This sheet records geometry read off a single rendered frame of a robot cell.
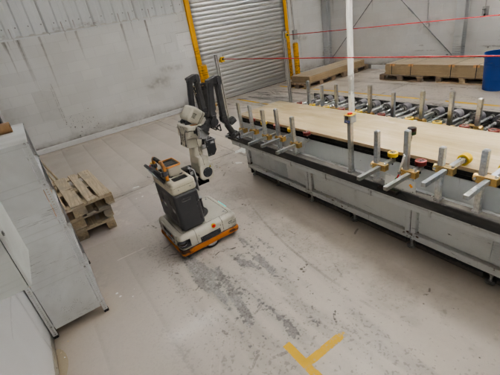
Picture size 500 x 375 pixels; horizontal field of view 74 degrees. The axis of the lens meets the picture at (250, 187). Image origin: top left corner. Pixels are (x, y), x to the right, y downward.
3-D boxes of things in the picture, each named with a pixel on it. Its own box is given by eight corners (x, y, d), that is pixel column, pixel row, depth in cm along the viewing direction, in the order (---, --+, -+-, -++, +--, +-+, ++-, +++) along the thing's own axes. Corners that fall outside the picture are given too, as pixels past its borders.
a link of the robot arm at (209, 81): (202, 75, 300) (207, 76, 292) (216, 74, 307) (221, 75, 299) (206, 125, 317) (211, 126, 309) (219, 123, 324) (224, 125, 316)
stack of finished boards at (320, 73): (364, 65, 1052) (364, 59, 1044) (309, 82, 939) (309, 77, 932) (345, 65, 1110) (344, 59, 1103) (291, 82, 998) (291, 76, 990)
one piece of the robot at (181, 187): (186, 243, 330) (163, 167, 293) (166, 222, 372) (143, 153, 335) (215, 229, 345) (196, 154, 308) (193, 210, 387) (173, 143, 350)
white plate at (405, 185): (414, 194, 245) (416, 182, 240) (384, 184, 265) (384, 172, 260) (415, 194, 245) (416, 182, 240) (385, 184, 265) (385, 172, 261)
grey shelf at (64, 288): (53, 339, 270) (-55, 165, 201) (45, 282, 340) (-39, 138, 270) (109, 309, 290) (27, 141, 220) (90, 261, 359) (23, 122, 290)
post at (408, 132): (405, 191, 252) (408, 130, 230) (401, 190, 254) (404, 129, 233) (408, 190, 253) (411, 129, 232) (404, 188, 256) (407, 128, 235)
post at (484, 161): (476, 219, 215) (488, 150, 193) (471, 218, 217) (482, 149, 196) (479, 217, 216) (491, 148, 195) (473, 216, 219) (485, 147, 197)
